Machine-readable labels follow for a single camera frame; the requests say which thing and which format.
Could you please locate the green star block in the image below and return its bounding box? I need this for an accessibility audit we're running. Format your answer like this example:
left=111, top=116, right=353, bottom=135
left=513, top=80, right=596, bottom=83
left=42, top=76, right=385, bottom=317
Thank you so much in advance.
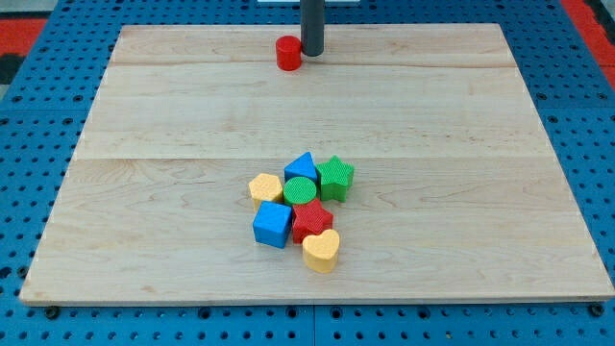
left=316, top=155, right=355, bottom=202

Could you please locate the red star block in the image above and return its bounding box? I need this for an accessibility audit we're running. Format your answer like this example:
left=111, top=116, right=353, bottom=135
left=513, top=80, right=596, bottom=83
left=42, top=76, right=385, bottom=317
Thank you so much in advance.
left=291, top=198, right=333, bottom=244

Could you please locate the yellow heart block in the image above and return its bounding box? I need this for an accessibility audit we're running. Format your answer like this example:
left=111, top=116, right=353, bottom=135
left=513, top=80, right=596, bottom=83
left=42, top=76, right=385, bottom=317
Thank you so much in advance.
left=302, top=229, right=340, bottom=273

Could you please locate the blue triangle block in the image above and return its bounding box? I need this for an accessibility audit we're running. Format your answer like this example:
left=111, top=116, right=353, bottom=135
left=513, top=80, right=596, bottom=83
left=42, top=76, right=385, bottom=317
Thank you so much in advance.
left=283, top=152, right=318, bottom=184

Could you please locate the green cylinder block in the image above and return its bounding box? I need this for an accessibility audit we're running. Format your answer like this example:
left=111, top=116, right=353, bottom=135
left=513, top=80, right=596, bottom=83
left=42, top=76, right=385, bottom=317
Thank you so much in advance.
left=283, top=177, right=317, bottom=206

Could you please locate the yellow hexagon block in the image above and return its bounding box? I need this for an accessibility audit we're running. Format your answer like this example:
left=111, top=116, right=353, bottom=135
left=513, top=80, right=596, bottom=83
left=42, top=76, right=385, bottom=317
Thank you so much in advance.
left=248, top=173, right=283, bottom=212

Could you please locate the blue cube block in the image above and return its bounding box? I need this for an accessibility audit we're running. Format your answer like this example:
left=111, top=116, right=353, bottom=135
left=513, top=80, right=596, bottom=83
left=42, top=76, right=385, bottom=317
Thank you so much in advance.
left=253, top=201, right=292, bottom=249

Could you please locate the red cylinder block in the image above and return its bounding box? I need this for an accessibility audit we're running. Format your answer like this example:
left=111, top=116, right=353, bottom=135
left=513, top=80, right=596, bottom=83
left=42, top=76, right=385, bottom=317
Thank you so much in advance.
left=275, top=36, right=302, bottom=71

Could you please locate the light wooden board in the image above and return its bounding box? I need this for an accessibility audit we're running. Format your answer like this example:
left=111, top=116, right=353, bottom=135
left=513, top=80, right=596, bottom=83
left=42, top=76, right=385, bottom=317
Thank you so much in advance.
left=19, top=23, right=614, bottom=307

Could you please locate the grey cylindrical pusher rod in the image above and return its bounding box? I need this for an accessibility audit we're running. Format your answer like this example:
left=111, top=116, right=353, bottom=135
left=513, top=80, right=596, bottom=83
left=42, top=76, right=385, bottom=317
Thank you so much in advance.
left=300, top=0, right=325, bottom=57

